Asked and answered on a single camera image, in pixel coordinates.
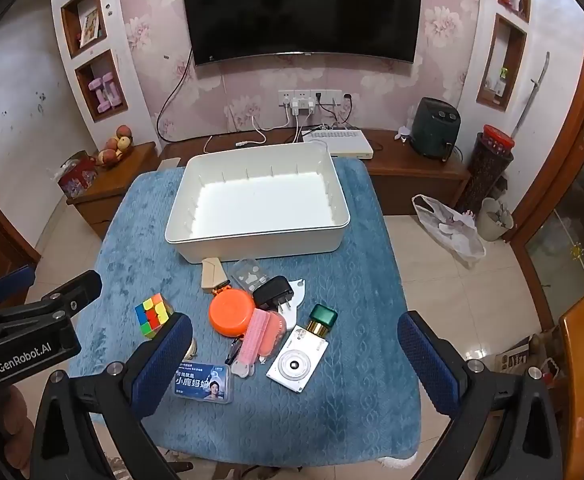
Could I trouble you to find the picture card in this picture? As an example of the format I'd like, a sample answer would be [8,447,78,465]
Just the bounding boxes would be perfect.
[79,8,102,41]

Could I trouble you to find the black wall television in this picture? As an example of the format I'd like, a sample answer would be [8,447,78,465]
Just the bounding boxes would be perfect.
[179,0,424,67]

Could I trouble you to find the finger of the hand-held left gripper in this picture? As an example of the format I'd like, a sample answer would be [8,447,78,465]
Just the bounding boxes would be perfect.
[0,265,37,313]
[37,270,103,318]

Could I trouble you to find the dark vase with red lid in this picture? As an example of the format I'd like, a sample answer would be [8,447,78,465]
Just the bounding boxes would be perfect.
[464,125,516,213]

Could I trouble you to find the white plastic storage box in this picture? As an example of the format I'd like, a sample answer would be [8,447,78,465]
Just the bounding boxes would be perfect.
[165,141,351,264]

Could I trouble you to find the white network switch box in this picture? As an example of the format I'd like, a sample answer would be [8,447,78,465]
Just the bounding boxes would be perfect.
[302,128,375,160]

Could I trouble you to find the white cat-shaped card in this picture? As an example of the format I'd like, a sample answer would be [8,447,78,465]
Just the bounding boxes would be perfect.
[277,277,309,331]

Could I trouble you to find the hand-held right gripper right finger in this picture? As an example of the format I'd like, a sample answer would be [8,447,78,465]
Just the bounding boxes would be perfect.
[397,310,565,480]

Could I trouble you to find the pink dumbbells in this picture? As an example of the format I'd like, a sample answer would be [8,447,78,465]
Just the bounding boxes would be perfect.
[88,78,123,113]

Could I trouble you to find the wooden television cabinet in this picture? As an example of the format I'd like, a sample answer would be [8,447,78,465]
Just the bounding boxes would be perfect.
[66,127,472,241]

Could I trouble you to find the white plastic bag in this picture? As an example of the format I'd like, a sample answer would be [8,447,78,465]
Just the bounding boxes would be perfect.
[412,194,486,268]

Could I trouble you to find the red gift box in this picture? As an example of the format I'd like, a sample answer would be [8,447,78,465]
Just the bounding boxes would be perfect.
[57,152,98,198]

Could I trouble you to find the white wall socket strip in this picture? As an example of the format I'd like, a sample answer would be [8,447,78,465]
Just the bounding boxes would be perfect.
[278,89,343,115]

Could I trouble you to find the blue card box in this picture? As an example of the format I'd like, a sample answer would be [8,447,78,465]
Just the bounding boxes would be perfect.
[173,360,233,405]

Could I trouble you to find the person's left hand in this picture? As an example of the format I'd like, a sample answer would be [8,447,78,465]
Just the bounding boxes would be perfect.
[0,385,39,467]

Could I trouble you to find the black television cable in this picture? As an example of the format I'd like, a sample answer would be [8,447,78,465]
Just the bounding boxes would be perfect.
[156,47,196,143]

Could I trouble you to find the sheathed sword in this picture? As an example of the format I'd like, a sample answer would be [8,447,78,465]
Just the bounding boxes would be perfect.
[509,51,551,141]

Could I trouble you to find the glass cabinet door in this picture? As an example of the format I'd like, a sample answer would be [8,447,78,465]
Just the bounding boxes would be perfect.
[512,25,584,326]

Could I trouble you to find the blue plush blanket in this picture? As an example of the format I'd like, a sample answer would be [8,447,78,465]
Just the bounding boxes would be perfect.
[67,157,423,466]

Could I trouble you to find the green and gold bottle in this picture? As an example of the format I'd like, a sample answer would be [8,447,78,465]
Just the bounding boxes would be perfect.
[307,303,339,337]

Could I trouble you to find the pink ribbed stick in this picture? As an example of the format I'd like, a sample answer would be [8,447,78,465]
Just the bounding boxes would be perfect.
[232,308,273,378]

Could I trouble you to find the orange round case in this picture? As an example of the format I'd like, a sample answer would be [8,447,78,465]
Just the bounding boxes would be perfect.
[208,286,256,338]

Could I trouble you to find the coral oval sponge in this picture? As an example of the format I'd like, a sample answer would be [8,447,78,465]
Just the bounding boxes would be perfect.
[262,310,289,356]

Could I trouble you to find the dark green air fryer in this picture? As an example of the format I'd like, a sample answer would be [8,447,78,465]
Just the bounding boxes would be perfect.
[411,96,465,163]

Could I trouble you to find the white trash bin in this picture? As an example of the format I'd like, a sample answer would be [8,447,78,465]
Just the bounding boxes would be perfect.
[476,197,515,242]

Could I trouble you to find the white charging cable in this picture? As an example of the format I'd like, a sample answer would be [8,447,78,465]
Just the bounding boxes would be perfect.
[204,112,293,153]

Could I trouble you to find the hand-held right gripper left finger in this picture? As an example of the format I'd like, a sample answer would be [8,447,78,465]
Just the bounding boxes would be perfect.
[29,312,193,480]

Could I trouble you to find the small white box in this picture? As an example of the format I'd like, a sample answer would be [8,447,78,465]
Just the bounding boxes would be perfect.
[265,325,330,395]

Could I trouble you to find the colourful puzzle cube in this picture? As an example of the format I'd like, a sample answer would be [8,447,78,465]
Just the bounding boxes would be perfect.
[135,292,174,342]

